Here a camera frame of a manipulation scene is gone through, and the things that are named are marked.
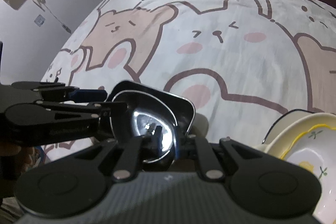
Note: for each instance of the white plate with yellow flowers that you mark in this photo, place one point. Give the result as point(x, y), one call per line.
point(314, 150)

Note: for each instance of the cream two-handled ceramic bowl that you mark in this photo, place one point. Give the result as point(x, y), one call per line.
point(290, 127)

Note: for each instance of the cartoon bear patterned tablecloth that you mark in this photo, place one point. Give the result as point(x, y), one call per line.
point(242, 63)

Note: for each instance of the person's left hand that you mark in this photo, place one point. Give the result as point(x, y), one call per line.
point(15, 160)

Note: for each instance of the round stainless steel bowl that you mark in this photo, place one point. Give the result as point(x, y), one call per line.
point(145, 112)

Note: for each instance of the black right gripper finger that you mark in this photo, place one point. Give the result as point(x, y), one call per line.
point(33, 113)
point(60, 92)
point(135, 152)
point(201, 152)

